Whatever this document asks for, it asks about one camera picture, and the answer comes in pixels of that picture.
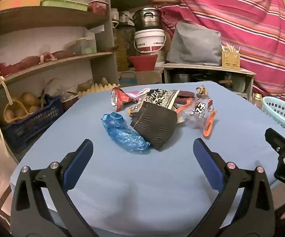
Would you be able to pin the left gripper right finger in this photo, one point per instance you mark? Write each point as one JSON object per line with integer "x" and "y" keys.
{"x": 244, "y": 204}

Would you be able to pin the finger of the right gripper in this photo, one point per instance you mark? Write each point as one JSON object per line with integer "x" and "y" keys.
{"x": 275, "y": 140}

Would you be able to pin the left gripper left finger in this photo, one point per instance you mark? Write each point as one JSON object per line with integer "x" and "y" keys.
{"x": 30, "y": 215}

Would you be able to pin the clear orange snack wrapper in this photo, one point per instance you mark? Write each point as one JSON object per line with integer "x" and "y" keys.
{"x": 199, "y": 113}

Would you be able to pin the black white snack bag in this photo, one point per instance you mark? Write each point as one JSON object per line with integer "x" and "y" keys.
{"x": 163, "y": 98}

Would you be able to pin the black ribbed paper bag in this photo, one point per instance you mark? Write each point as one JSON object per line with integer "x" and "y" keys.
{"x": 155, "y": 124}

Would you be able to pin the red foil snack wrapper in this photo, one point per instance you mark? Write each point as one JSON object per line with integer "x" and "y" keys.
{"x": 119, "y": 98}

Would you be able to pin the pink cake roll wrapper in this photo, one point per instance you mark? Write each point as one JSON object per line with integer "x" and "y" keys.
{"x": 136, "y": 95}

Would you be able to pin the light blue plastic basket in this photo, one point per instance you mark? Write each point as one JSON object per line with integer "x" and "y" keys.
{"x": 274, "y": 108}

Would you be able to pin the low white shelf cabinet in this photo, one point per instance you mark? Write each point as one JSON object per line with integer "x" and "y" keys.
{"x": 239, "y": 81}

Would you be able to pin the dark blue plastic crate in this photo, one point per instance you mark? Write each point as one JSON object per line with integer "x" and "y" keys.
{"x": 18, "y": 133}

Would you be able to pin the crumpled brown paper ball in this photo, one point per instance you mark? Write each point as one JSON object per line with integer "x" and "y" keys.
{"x": 201, "y": 92}

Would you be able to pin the yellow utensil holder box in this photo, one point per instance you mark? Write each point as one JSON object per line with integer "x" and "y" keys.
{"x": 230, "y": 56}

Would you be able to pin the maroon small box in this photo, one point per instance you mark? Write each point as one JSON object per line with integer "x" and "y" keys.
{"x": 183, "y": 96}

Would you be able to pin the red striped hanging cloth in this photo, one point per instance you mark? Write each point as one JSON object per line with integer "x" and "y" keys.
{"x": 256, "y": 27}

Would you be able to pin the yellow egg tray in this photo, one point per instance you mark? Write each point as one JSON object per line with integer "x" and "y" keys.
{"x": 96, "y": 89}

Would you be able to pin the grey fabric cover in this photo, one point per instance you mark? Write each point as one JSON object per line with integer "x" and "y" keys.
{"x": 192, "y": 44}

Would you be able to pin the cardboard box under basin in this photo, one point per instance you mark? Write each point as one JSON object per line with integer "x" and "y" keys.
{"x": 134, "y": 78}

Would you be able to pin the red plastic basin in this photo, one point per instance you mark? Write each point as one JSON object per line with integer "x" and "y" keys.
{"x": 143, "y": 63}

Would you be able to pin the white plastic bucket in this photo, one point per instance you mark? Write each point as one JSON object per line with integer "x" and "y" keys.
{"x": 149, "y": 40}

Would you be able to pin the steel cooking pot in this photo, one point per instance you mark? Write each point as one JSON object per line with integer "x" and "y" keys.
{"x": 147, "y": 18}

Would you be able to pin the yellow oil jug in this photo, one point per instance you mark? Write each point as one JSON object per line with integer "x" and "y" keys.
{"x": 120, "y": 48}

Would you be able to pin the green plastic tray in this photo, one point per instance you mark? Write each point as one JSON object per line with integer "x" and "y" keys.
{"x": 69, "y": 4}

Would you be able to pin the orange plastic tray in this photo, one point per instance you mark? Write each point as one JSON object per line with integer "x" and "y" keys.
{"x": 10, "y": 4}

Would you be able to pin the wooden wall shelf unit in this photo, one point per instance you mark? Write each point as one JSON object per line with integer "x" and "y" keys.
{"x": 33, "y": 30}

